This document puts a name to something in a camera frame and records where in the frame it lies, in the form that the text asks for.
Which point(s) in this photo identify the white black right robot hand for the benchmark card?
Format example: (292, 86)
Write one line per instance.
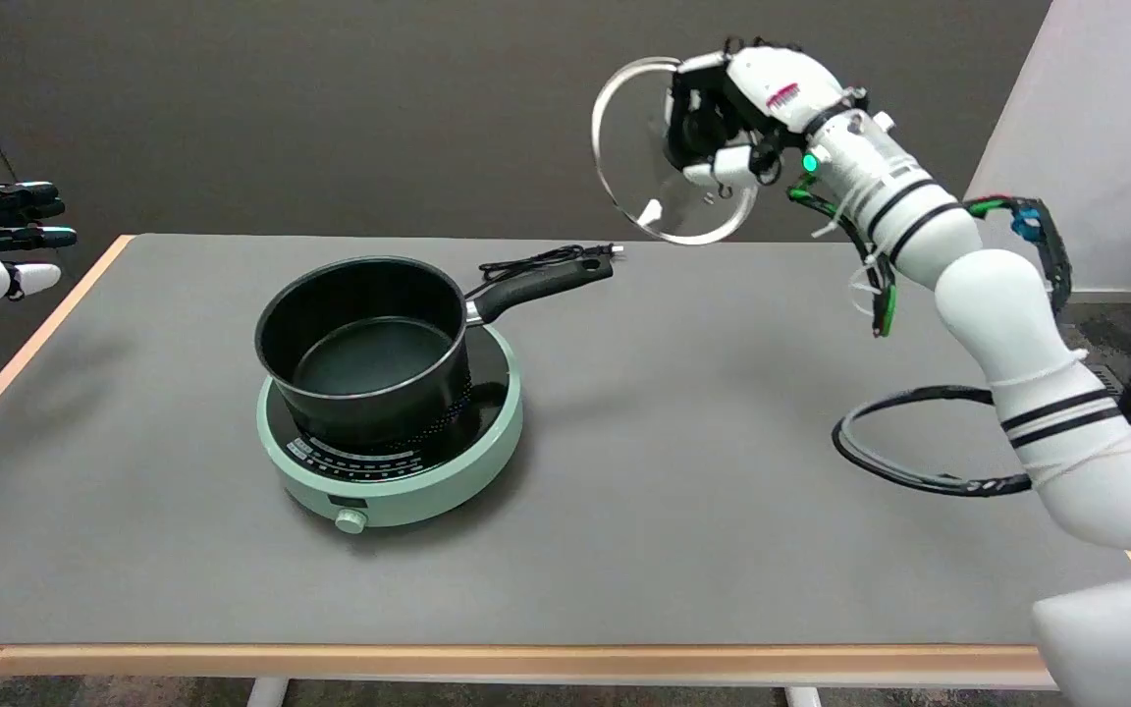
(772, 83)

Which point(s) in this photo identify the glass pot lid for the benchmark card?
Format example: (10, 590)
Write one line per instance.
(624, 147)

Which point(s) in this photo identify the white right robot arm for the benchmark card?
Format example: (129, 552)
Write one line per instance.
(997, 304)

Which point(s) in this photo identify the black soup pot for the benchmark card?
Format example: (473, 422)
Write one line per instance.
(369, 363)

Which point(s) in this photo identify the white partition board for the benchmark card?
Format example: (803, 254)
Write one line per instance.
(1115, 147)

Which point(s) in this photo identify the green induction cooker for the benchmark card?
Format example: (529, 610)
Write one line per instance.
(428, 491)

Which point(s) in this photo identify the white table leg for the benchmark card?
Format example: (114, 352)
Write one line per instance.
(803, 698)
(267, 693)

